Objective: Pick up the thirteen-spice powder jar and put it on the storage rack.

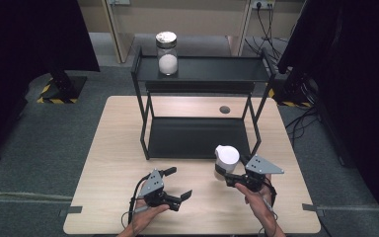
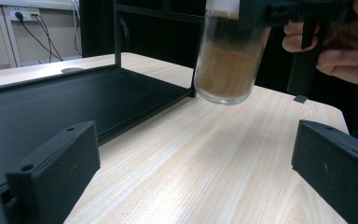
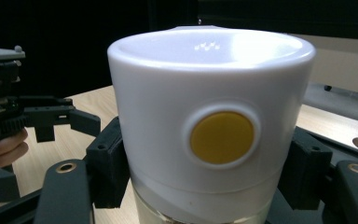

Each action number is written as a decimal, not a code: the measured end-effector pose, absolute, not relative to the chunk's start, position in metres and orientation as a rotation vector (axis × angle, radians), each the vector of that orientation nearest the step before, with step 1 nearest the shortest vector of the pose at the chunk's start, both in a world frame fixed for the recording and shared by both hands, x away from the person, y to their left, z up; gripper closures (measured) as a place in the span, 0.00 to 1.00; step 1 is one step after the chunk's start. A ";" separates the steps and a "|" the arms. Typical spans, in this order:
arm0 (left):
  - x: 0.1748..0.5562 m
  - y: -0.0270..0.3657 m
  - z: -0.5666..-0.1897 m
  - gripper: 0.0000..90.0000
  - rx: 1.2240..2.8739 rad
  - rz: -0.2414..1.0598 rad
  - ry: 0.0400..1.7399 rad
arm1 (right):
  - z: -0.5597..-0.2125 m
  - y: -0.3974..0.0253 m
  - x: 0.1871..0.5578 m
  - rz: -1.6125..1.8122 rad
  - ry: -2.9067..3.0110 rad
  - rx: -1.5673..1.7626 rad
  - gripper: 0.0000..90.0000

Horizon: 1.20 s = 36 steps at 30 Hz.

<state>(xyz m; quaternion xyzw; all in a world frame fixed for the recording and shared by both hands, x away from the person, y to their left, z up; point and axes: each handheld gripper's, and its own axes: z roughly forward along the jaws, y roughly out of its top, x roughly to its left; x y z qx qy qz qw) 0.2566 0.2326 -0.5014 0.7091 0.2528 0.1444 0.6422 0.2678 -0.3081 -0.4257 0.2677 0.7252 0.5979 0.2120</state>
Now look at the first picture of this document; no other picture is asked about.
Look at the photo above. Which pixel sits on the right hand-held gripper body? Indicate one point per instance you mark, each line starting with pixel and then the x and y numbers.
pixel 261 168

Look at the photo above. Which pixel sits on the black metal two-tier rack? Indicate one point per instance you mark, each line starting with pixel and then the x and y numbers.
pixel 197 138

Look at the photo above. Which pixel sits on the person's left hand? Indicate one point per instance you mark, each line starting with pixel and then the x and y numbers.
pixel 149 214

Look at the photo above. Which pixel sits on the black round table grommet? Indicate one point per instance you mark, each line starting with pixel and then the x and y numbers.
pixel 224 109

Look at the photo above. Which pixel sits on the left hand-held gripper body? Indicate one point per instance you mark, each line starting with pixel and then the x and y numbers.
pixel 153 187

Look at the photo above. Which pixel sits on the black stand base striped tape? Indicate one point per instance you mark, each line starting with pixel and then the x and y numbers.
pixel 292 95
pixel 64 90

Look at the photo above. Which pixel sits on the grey floor tape strip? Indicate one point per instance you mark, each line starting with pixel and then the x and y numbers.
pixel 70 210
pixel 312 209

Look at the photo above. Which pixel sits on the black curtain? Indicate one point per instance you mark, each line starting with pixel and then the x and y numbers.
pixel 23 65
pixel 358 82

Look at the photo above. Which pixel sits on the person's right hand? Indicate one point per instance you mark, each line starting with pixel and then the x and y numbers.
pixel 258 204

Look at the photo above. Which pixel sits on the glass jar with silver lid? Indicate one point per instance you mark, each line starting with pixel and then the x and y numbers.
pixel 167 54

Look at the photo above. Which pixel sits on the white wall power socket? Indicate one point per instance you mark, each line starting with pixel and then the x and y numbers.
pixel 262 4

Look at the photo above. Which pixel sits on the white lidded cup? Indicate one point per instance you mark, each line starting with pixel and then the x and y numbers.
pixel 226 159

